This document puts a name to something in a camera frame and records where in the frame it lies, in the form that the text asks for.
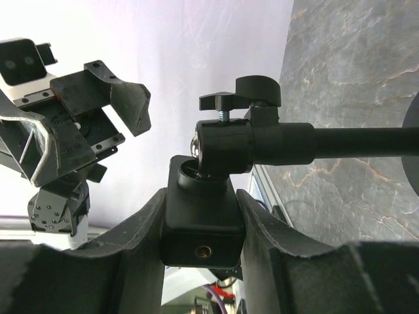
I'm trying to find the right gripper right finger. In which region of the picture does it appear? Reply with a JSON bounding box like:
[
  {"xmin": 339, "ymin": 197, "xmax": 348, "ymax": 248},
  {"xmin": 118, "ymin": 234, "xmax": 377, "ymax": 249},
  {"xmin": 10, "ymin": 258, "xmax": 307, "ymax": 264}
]
[{"xmin": 237, "ymin": 190, "xmax": 418, "ymax": 313}]

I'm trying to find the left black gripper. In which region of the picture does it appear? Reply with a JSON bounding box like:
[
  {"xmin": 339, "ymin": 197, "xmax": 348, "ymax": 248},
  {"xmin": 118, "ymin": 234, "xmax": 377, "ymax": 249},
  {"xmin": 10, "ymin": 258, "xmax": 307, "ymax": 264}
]
[{"xmin": 1, "ymin": 60, "xmax": 151, "ymax": 187}]

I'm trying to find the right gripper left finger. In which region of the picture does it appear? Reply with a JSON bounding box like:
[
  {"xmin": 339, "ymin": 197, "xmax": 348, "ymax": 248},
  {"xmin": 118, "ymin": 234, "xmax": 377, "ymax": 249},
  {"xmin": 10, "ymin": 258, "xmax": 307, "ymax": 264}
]
[{"xmin": 1, "ymin": 188, "xmax": 166, "ymax": 313}]

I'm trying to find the black round-base phone holder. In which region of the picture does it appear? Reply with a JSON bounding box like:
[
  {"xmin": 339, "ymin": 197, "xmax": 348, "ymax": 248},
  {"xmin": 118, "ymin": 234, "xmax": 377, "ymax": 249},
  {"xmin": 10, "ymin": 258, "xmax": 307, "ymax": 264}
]
[{"xmin": 160, "ymin": 75, "xmax": 418, "ymax": 269}]

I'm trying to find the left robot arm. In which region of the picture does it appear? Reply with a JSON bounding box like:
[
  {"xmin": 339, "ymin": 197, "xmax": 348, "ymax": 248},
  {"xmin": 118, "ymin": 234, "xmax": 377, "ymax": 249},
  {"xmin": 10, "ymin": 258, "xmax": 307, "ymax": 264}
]
[{"xmin": 1, "ymin": 60, "xmax": 151, "ymax": 248}]

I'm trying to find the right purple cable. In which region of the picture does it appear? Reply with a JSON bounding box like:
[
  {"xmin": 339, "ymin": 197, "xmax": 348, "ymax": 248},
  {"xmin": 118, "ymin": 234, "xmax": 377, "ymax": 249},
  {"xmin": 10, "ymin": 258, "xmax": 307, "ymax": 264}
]
[{"xmin": 202, "ymin": 283, "xmax": 230, "ymax": 314}]

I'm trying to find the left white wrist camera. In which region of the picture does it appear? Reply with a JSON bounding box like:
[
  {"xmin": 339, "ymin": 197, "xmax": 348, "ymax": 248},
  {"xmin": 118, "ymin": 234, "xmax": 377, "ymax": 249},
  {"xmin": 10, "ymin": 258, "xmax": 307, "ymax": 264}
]
[{"xmin": 1, "ymin": 37, "xmax": 58, "ymax": 107}]

